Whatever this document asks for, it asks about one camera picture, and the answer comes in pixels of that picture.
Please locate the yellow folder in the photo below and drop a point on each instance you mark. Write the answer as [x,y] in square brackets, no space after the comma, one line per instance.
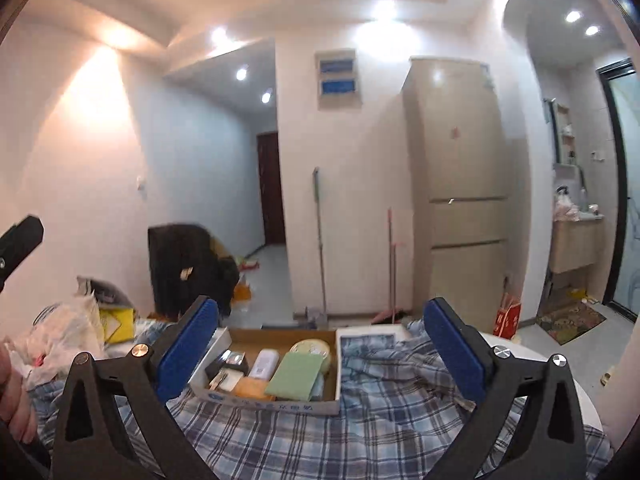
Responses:
[117,325]

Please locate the wall electrical panel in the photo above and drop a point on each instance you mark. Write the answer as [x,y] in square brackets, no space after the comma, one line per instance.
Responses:
[337,79]

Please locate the pink cloth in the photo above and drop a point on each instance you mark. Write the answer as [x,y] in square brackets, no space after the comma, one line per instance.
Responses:
[37,360]

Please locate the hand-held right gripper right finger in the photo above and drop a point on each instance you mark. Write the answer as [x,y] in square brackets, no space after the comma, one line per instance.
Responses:
[455,352]

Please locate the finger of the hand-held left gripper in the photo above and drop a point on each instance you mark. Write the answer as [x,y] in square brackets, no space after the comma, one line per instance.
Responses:
[22,242]

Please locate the round ceiling light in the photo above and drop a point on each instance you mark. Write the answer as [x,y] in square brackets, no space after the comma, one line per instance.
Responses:
[218,35]
[591,30]
[241,74]
[572,16]
[266,96]

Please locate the pink plastic bag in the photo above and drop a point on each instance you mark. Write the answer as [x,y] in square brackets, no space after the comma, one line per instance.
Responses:
[566,206]

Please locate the black framed glass door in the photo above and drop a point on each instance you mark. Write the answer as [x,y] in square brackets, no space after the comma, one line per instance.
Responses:
[627,185]

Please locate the bathroom wall shelf niche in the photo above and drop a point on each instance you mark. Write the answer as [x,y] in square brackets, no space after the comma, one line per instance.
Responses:
[562,132]

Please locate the patterned floor mat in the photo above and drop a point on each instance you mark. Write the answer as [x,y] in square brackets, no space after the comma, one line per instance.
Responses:
[570,321]

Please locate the white remote control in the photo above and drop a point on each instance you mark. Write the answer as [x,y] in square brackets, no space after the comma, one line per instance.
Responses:
[262,365]

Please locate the brown cardboard box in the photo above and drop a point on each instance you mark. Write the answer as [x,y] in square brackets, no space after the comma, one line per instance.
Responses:
[219,249]

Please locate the clear plastic bag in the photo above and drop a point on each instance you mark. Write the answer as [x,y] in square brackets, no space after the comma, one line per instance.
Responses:
[65,325]

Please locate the pink broom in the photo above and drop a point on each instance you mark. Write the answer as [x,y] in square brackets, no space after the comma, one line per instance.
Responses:
[391,260]

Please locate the grey mop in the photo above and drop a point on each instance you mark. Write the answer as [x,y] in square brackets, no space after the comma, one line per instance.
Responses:
[319,240]

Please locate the shallow cardboard box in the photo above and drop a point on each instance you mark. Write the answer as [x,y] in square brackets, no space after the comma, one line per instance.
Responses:
[270,406]

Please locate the black jacket on chair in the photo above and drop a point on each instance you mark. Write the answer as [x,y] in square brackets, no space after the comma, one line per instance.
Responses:
[180,265]

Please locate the dark brown door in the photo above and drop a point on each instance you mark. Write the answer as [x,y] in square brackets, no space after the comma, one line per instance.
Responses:
[271,190]

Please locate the orange translucent block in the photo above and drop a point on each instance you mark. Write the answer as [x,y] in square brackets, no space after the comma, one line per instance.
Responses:
[252,389]

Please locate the white flat printed box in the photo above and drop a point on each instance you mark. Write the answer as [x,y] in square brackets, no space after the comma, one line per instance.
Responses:
[150,329]

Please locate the person's left hand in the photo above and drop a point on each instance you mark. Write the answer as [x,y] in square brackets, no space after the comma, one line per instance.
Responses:
[12,400]

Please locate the small black cube box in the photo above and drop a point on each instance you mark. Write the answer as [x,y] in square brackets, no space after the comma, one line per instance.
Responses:
[233,361]

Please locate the beige vanity cabinet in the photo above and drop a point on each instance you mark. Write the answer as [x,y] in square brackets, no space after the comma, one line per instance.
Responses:
[575,247]

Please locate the round yellow jar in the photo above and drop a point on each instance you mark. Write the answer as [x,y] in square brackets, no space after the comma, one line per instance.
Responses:
[312,346]

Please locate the beige refrigerator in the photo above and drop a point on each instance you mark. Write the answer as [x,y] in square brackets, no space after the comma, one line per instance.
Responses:
[455,170]

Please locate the red paper bag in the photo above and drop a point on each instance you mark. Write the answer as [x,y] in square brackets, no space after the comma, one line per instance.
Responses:
[507,316]

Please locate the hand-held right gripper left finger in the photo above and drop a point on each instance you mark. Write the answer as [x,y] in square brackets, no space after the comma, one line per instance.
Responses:
[187,352]

